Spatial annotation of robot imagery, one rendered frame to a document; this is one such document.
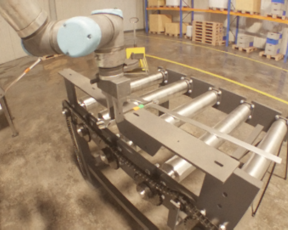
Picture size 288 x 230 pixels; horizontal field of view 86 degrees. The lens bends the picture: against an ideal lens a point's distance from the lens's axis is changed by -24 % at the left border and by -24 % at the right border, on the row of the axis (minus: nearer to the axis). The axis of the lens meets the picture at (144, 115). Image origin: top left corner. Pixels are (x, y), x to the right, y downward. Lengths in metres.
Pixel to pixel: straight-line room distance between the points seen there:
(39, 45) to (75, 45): 0.12
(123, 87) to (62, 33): 0.24
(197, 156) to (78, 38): 0.40
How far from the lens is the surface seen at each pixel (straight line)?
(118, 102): 0.58
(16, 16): 0.47
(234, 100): 1.53
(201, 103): 1.36
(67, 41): 0.43
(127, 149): 0.89
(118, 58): 0.55
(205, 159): 0.52
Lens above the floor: 1.52
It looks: 31 degrees down
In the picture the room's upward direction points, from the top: 2 degrees counter-clockwise
